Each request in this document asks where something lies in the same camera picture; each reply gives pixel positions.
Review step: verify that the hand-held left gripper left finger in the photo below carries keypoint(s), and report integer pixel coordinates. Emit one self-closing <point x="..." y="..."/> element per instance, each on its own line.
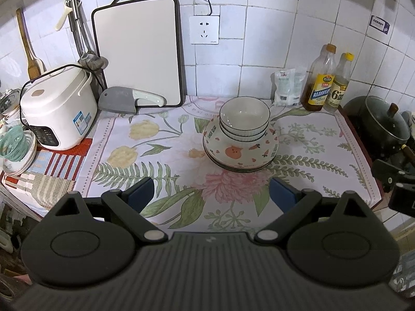
<point x="141" y="196"/>

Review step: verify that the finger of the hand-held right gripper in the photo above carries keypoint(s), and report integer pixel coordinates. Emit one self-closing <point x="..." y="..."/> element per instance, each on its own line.
<point x="387" y="171"/>

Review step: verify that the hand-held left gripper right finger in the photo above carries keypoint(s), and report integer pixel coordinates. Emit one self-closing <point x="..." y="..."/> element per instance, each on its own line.
<point x="282" y="194"/>

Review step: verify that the blue fried egg plate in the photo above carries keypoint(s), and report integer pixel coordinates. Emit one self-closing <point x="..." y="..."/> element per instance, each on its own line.
<point x="243" y="170"/>

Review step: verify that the bunny print bowl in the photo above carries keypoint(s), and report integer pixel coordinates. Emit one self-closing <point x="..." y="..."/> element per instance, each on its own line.
<point x="240" y="152"/>

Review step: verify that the large white black-rimmed bowl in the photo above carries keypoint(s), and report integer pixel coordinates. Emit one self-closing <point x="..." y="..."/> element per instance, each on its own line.
<point x="210" y="160"/>

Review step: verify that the glass pot lid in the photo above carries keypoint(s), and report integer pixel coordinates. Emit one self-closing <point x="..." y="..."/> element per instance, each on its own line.
<point x="385" y="123"/>

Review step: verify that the floral tablecloth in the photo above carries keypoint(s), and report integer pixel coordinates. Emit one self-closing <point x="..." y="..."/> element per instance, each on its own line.
<point x="181" y="155"/>

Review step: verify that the red striped cloth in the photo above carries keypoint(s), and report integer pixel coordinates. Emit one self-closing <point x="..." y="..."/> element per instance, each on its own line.
<point x="61" y="165"/>

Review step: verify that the vinegar bottle with yellow cap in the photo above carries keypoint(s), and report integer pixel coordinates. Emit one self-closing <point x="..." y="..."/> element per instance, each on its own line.
<point x="337" y="97"/>

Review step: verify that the oil bottle with brown cap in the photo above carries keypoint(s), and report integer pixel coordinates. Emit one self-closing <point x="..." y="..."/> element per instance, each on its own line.
<point x="319" y="90"/>

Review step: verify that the white rice cooker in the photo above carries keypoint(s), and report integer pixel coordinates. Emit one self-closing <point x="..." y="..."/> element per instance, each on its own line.
<point x="58" y="110"/>

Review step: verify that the white dish under colander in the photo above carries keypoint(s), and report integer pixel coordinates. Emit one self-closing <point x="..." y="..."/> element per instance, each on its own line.
<point x="24" y="165"/>

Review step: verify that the green plastic colander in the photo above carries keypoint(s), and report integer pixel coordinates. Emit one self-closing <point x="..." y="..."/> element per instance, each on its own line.
<point x="13" y="142"/>

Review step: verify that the metal ladle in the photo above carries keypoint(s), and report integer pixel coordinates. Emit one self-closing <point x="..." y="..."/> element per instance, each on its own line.
<point x="97" y="62"/>
<point x="85" y="55"/>

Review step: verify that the white cutting board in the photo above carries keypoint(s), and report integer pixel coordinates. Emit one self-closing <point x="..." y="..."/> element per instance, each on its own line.
<point x="139" y="48"/>

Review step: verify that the small glass lid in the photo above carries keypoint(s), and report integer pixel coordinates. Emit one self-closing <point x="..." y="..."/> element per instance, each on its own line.
<point x="8" y="102"/>

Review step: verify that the wooden spatula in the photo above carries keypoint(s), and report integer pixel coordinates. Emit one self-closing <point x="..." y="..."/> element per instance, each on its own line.
<point x="32" y="61"/>

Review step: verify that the white rice paddle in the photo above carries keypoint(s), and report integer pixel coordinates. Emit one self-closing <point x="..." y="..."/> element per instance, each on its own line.
<point x="63" y="16"/>

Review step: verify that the purple wall sticker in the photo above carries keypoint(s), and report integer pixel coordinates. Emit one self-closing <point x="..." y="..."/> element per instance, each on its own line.
<point x="380" y="24"/>

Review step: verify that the white wall socket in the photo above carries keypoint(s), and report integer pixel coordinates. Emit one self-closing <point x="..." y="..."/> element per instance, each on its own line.
<point x="204" y="29"/>

